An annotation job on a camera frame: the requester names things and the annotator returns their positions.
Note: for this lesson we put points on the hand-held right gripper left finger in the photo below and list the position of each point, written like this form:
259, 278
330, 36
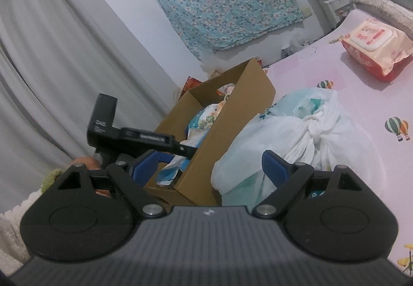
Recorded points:
145, 163

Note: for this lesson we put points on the person's left hand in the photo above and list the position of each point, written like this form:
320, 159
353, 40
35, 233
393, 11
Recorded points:
85, 163

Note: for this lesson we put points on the large white printed plastic bag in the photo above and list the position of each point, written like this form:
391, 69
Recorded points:
290, 124

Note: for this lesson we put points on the blue white tissue pack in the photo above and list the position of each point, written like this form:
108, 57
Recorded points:
203, 121

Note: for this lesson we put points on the white water dispenser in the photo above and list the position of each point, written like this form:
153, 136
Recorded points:
335, 8

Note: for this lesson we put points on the pink wet wipes pack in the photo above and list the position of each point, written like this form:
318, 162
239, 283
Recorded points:
377, 47

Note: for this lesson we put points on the brown cardboard box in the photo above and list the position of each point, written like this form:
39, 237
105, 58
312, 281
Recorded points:
232, 105

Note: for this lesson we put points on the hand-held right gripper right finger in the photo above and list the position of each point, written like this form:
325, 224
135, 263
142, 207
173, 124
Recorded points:
274, 166

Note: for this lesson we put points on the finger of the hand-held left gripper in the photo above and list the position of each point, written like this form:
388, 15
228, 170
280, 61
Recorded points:
185, 149

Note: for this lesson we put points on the white fleece blanket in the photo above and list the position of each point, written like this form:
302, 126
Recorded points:
13, 231

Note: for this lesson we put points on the white wall socket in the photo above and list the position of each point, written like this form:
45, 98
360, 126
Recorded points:
307, 12

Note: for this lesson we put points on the grey curtain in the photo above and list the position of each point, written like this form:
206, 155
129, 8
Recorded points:
64, 63

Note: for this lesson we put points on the small crumpled white bag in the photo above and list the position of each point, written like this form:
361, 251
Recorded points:
295, 47

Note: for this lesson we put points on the red snack bag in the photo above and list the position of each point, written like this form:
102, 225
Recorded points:
190, 87

